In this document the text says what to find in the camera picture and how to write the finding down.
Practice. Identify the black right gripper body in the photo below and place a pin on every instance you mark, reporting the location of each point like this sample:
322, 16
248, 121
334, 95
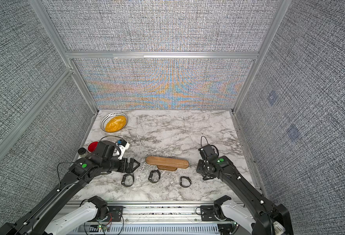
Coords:
202, 168

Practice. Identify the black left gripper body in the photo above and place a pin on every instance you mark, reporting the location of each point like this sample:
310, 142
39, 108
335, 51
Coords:
123, 167

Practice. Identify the black chunky watch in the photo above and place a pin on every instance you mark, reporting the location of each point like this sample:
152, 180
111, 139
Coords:
154, 176
128, 180

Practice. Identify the wooden watch stand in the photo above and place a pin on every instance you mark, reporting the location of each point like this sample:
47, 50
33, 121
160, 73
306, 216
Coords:
168, 164

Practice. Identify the right white arm base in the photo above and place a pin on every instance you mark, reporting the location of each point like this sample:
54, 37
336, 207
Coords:
226, 208

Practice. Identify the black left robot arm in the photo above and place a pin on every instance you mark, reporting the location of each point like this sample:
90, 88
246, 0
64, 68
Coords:
104, 159

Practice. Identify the left white arm base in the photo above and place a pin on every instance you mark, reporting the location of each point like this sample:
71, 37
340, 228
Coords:
95, 208

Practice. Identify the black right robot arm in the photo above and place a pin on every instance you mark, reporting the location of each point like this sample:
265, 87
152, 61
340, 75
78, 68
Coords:
260, 216

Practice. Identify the white mug red inside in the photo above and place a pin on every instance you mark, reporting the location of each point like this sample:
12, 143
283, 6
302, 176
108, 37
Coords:
92, 146

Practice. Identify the orange food in bowl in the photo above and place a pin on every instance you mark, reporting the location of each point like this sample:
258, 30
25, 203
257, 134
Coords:
116, 124

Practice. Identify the white patterned bowl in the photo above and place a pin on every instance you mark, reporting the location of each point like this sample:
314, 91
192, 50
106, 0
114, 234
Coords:
108, 117

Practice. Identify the small jar black lid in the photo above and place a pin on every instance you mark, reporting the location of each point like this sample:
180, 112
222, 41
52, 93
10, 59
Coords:
82, 152

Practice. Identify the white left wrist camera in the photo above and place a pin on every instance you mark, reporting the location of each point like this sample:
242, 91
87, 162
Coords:
121, 147

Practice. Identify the aluminium front rail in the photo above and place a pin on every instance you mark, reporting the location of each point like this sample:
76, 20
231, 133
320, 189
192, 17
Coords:
160, 212

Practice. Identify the white vented cable duct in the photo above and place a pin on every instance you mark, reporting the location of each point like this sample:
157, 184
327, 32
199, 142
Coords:
150, 229

